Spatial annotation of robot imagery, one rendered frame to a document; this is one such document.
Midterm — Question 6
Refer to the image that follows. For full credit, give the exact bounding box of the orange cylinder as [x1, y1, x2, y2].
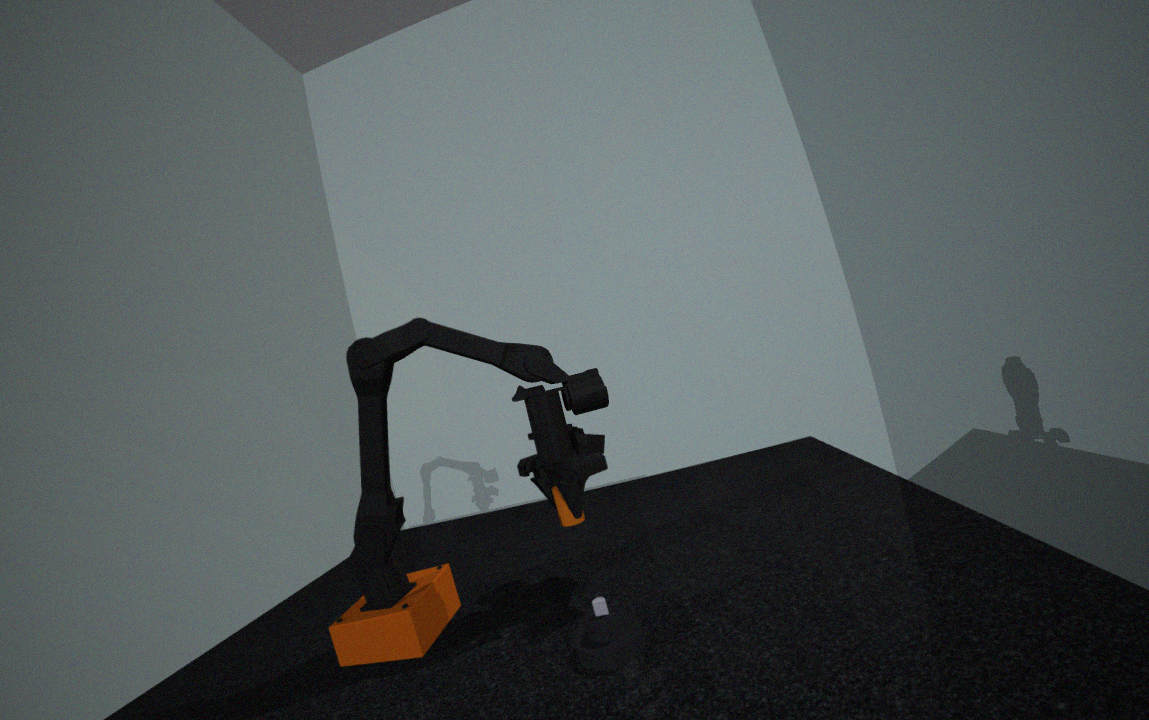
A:
[552, 486, 585, 526]

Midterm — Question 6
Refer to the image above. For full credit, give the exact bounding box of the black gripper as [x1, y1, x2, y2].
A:
[517, 419, 608, 519]

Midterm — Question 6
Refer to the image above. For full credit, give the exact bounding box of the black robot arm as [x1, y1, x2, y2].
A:
[345, 318, 609, 612]

